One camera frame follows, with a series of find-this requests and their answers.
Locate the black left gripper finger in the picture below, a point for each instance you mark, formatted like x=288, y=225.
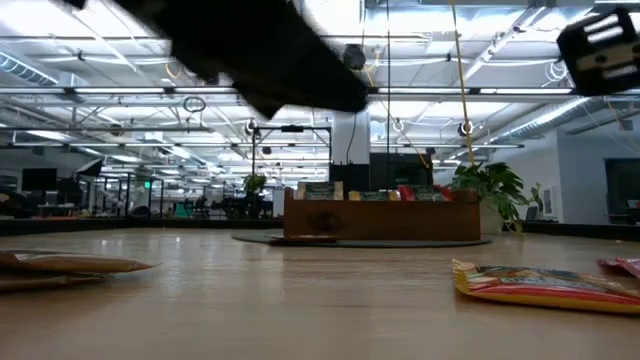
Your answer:
x=320, y=80
x=265, y=97

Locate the mango tea sachet orange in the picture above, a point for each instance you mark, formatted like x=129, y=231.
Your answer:
x=375, y=196
x=540, y=292

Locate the strawberry tea sachet red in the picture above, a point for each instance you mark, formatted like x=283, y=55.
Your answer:
x=625, y=266
x=425, y=193

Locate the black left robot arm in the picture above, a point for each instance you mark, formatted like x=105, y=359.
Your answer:
x=135, y=7

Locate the wooden tea organizer box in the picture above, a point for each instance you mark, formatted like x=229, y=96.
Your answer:
x=385, y=222

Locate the long ceiling light bar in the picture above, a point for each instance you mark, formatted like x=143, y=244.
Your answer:
x=290, y=145

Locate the white building pillar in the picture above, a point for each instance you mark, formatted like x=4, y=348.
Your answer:
x=362, y=135

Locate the background green plant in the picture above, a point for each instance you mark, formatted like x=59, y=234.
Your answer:
x=255, y=184

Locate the dark glass doorway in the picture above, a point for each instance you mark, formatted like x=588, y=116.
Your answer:
x=622, y=185

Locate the green potted plant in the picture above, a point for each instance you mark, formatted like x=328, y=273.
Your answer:
x=492, y=185

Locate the grey laptop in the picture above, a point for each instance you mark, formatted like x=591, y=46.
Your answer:
x=531, y=214

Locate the black studio softbox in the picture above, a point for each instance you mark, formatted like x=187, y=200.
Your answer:
x=91, y=168

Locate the grey round woven placemat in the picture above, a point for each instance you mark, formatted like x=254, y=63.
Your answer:
x=425, y=244

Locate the black background monitor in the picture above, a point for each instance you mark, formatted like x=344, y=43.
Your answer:
x=39, y=180

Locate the silver ceiling air duct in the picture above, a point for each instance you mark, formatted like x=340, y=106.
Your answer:
x=550, y=117

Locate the framed wall picture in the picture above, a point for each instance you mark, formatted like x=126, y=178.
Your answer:
x=548, y=200

